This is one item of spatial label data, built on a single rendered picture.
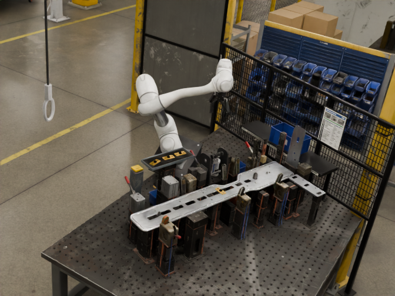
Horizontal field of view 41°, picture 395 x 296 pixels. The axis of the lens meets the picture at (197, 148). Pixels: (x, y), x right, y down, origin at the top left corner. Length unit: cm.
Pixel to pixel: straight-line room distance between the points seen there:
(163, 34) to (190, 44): 38
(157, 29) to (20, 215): 272
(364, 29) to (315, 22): 222
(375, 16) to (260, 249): 716
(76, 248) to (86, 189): 183
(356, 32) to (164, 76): 491
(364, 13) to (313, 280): 734
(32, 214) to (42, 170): 74
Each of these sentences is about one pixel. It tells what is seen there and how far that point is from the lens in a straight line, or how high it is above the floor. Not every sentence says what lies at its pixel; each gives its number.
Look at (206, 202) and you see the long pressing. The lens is 364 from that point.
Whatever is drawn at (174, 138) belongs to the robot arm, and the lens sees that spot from 418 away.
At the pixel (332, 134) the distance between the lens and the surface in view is 428.
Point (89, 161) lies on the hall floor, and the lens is 589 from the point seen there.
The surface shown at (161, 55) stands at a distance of 650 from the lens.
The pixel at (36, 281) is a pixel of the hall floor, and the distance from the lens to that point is 449.
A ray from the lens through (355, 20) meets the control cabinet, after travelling 1047.
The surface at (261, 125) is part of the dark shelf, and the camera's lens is 469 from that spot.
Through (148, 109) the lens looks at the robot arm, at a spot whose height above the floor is 148.
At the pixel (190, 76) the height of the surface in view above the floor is 72.
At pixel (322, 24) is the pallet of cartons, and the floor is 97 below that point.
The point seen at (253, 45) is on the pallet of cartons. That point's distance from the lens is 710.
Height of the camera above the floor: 309
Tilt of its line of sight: 30 degrees down
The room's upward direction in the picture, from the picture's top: 7 degrees clockwise
